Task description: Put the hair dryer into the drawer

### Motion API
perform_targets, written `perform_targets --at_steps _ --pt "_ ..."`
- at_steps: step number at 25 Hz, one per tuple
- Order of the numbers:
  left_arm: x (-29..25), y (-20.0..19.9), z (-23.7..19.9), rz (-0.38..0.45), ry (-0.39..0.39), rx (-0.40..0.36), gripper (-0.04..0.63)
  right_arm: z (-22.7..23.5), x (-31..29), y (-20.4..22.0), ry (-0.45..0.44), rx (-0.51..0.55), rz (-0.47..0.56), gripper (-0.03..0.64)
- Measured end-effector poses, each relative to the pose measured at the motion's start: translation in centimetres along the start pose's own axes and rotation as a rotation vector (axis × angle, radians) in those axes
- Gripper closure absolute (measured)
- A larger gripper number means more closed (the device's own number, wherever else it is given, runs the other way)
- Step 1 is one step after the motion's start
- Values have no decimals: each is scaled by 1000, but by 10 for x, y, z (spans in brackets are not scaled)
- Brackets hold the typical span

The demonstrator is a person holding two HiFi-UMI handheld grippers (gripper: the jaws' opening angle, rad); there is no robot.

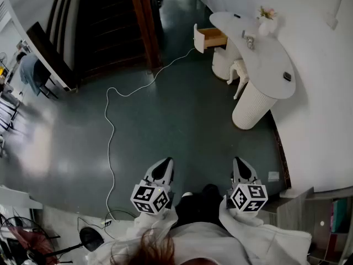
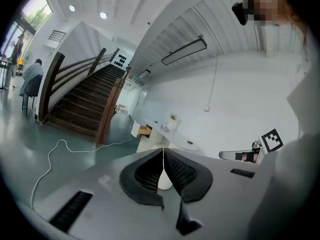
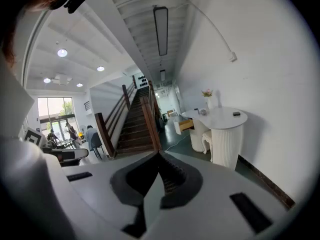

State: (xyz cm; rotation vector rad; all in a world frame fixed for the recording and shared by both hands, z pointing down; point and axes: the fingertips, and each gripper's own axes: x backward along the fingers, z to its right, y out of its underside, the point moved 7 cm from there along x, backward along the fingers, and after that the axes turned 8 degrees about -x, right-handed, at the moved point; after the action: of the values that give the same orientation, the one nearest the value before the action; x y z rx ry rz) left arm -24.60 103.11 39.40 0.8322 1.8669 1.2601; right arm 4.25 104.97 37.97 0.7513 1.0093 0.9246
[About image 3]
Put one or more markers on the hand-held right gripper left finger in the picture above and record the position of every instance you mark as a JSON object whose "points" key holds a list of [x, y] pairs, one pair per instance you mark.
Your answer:
{"points": [[105, 191]]}

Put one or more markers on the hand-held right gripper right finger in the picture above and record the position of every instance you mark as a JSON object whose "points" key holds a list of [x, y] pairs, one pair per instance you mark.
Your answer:
{"points": [[215, 209]]}

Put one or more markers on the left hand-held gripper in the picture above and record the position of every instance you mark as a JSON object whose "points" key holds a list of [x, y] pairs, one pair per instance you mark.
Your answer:
{"points": [[33, 137]]}

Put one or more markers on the wooden storage box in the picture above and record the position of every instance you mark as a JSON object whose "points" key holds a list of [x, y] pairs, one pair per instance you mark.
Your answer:
{"points": [[186, 125]]}

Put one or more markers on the dark work table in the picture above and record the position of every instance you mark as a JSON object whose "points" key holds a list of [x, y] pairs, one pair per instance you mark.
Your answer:
{"points": [[65, 142]]}

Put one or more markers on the glass entrance window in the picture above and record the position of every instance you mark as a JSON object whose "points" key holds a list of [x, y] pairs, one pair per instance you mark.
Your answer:
{"points": [[55, 109]]}

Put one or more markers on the dark wooden baseboard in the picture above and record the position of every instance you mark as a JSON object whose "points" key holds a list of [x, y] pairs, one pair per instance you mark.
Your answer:
{"points": [[267, 181]]}

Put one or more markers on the dark wooden staircase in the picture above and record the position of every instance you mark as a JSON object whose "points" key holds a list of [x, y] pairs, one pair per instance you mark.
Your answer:
{"points": [[135, 126]]}

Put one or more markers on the person's grey hoodie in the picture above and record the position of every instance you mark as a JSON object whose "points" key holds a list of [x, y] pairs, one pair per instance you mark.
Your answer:
{"points": [[22, 184]]}

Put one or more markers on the round ceiling light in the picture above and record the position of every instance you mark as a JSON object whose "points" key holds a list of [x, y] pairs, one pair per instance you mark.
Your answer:
{"points": [[100, 68], [47, 80], [62, 53], [79, 85]]}

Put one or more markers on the white stool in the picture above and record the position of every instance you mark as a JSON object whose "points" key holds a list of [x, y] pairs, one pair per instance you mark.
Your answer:
{"points": [[207, 139]]}

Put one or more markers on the white ceiling air vent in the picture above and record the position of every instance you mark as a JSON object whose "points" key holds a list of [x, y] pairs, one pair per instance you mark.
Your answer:
{"points": [[62, 79]]}

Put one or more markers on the small black device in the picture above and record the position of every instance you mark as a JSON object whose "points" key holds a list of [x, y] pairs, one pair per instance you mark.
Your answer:
{"points": [[236, 113]]}

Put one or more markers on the cardboard boxes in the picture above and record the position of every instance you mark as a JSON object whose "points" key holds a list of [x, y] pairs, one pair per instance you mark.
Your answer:
{"points": [[172, 113]]}

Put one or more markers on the white vase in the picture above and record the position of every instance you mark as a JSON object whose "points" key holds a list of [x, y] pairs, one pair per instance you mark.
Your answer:
{"points": [[209, 103]]}

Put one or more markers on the white door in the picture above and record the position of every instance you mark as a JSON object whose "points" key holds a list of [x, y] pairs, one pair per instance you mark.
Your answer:
{"points": [[178, 97]]}

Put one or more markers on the long black-framed ceiling light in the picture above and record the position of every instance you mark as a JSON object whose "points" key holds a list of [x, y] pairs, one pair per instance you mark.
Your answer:
{"points": [[160, 31], [162, 75]]}

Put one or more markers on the pink flower bouquet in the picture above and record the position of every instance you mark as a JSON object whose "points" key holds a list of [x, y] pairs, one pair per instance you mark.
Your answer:
{"points": [[207, 93]]}

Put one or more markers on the white wall socket box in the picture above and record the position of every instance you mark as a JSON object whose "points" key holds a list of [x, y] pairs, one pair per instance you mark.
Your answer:
{"points": [[233, 57]]}

